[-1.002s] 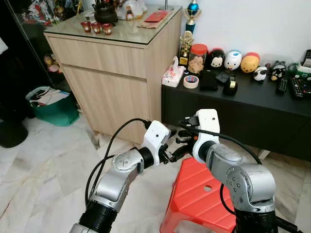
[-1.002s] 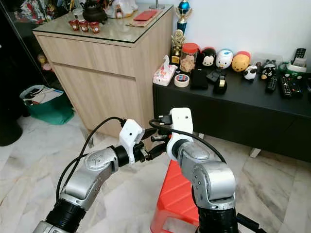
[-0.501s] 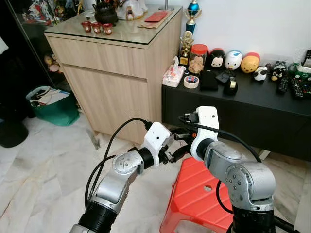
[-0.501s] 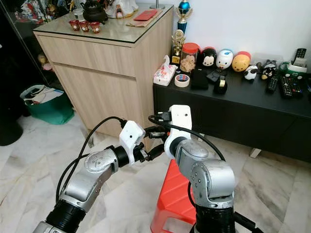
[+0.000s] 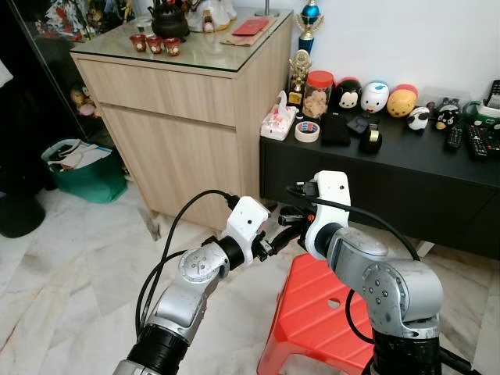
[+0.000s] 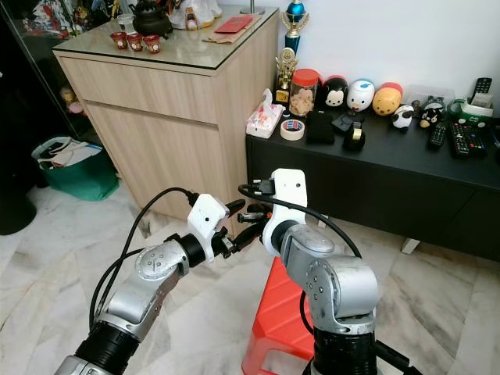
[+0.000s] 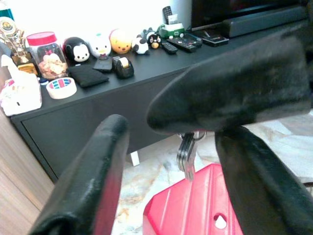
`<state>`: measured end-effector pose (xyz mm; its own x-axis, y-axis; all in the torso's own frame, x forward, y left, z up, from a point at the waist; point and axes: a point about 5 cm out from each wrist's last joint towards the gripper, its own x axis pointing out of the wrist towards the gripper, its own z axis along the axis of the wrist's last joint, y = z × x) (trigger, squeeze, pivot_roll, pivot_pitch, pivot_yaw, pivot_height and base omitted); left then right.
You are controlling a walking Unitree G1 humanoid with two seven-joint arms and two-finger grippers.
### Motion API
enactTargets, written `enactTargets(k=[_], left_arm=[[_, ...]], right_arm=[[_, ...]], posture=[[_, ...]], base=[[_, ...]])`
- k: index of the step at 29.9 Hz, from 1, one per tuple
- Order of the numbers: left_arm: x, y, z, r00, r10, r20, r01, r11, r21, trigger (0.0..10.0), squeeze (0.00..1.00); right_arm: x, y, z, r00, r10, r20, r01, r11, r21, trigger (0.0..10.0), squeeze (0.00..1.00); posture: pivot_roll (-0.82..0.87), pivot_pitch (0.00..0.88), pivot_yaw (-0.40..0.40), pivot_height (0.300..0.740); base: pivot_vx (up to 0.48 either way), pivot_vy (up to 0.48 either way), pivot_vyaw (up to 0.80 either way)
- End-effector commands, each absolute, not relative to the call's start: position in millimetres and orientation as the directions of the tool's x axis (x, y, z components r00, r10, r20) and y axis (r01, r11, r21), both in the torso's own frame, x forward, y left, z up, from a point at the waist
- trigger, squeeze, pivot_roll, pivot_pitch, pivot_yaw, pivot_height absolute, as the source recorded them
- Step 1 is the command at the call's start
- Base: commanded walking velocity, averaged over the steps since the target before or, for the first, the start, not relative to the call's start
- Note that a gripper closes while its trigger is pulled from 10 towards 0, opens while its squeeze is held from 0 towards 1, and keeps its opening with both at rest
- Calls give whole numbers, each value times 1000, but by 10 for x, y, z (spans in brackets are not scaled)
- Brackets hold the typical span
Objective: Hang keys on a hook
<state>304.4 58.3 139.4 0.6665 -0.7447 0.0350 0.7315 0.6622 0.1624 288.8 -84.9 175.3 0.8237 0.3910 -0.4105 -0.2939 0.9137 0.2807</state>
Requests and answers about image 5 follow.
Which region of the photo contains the small white panda figure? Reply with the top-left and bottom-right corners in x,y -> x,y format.
408,106 -> 430,130

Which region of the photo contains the green bag with papers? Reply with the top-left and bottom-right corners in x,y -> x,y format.
41,138 -> 128,204

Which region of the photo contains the black white animal figure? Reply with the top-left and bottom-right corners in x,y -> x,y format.
434,100 -> 460,130

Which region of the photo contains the pink white tissue pack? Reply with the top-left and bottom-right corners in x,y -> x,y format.
260,91 -> 299,140

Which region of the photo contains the red plastic stool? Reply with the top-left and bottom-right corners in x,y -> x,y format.
258,252 -> 407,375

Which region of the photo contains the glass display shelf with figures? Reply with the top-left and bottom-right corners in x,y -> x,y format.
0,0 -> 106,149

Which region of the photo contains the light wood cabinet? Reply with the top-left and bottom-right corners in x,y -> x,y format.
70,9 -> 294,235

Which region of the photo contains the clear jar with red lid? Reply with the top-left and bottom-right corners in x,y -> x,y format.
305,70 -> 335,120

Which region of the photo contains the green white remote holder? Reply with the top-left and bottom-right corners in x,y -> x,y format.
469,78 -> 500,120

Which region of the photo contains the red envelope on wooden tray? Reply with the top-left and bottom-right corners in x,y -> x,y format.
221,17 -> 276,44

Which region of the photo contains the white duck plush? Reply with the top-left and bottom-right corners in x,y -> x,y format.
361,80 -> 390,113

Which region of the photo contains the white porcelain figurine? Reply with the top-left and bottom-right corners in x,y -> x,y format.
184,0 -> 239,32

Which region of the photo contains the wide black remote control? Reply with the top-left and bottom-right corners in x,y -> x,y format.
467,123 -> 500,159

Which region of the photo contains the small gold trophy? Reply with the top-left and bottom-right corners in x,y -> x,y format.
287,51 -> 313,106

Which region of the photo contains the black round bin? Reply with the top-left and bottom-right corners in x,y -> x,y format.
0,187 -> 46,239

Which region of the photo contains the black mouse plush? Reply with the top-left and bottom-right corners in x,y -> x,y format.
334,77 -> 362,110

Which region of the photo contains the black TV console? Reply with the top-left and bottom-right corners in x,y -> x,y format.
259,117 -> 500,260

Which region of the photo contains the slim black remote control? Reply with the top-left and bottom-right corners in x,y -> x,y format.
445,125 -> 464,149

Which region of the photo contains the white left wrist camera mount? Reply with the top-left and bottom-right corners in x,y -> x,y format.
225,195 -> 270,266

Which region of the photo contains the small black box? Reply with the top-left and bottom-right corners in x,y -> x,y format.
348,116 -> 372,135

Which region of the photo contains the black iron teapot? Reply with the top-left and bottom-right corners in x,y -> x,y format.
150,0 -> 191,41

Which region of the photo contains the yellow bear plush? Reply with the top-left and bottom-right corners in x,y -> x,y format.
387,84 -> 419,118

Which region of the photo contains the plush toy heap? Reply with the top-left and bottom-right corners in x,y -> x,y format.
70,86 -> 106,118

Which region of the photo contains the black tape dispenser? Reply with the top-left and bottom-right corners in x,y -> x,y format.
359,123 -> 384,153

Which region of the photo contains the white tape roll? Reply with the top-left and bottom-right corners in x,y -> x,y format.
295,120 -> 320,142

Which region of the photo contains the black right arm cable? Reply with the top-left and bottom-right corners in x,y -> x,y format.
285,184 -> 423,263

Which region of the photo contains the black pouch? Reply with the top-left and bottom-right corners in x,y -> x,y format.
322,113 -> 352,146

